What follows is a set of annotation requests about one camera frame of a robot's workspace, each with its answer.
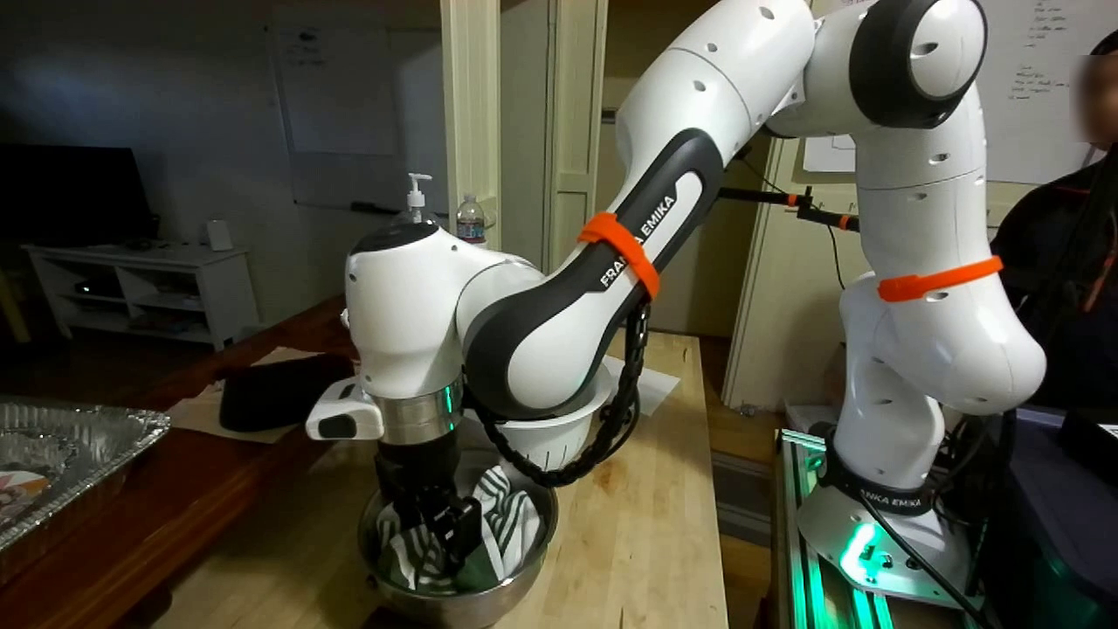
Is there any clear plastic water bottle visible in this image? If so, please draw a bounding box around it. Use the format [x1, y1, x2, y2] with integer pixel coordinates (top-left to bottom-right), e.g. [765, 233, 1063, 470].
[449, 192, 492, 247]

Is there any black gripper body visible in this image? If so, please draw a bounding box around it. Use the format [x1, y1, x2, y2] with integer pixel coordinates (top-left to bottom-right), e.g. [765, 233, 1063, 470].
[374, 432, 469, 520]

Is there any aluminium foil tray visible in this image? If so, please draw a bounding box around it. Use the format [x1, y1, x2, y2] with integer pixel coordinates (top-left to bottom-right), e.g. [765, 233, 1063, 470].
[0, 393, 175, 556]

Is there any white TV stand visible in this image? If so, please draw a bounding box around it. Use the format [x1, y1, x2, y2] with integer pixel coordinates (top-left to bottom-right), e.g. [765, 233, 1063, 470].
[22, 241, 263, 348]

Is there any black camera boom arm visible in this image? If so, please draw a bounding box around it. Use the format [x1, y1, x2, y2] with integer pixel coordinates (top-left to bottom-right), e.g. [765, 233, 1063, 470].
[716, 186, 862, 233]

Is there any black television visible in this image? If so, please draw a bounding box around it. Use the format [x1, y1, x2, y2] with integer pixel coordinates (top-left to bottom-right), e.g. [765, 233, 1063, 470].
[0, 138, 159, 250]

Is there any white paper sheet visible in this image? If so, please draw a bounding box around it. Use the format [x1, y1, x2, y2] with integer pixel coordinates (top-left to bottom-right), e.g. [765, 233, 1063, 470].
[604, 348, 686, 420]

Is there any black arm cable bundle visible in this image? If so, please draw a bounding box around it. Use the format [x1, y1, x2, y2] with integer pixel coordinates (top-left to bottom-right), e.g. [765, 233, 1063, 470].
[482, 297, 650, 488]

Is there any black fabric pouch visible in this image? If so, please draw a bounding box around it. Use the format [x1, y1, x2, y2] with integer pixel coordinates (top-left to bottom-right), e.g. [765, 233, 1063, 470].
[215, 351, 360, 436]

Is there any orange strap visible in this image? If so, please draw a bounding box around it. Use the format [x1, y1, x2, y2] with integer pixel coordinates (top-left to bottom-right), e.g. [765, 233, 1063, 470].
[872, 250, 1007, 308]
[578, 209, 663, 299]

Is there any tan paper sheet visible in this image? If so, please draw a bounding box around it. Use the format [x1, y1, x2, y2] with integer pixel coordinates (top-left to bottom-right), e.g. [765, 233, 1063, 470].
[165, 343, 352, 448]

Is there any dark wooden counter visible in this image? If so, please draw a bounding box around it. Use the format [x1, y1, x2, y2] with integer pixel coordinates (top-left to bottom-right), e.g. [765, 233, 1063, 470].
[0, 293, 387, 629]

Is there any person in dark clothing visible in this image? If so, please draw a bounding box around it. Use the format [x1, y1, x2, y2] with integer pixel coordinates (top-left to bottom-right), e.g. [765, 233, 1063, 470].
[991, 43, 1118, 436]

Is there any white wall board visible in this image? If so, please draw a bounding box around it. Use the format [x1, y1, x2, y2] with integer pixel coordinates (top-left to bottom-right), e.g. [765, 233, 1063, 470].
[801, 0, 1118, 187]

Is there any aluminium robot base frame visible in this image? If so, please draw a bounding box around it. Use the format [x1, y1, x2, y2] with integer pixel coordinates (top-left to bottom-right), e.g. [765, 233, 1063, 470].
[772, 424, 991, 629]

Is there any silver metal bowl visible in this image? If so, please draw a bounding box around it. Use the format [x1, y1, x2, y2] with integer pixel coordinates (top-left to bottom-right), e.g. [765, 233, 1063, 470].
[355, 457, 564, 629]

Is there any white and green striped towel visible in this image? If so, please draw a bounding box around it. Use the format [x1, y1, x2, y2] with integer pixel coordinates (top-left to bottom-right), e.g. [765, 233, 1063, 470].
[371, 466, 544, 594]

